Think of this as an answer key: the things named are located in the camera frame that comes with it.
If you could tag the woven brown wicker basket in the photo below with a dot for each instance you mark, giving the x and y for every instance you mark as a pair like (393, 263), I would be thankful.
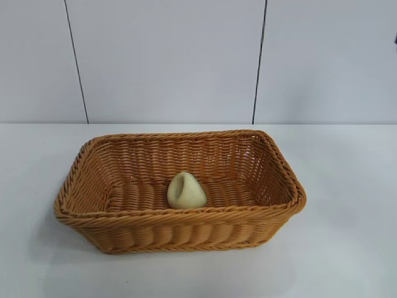
(186, 229)

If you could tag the pale dented egg yolk pastry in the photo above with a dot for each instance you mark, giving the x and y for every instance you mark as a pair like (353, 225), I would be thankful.
(186, 195)

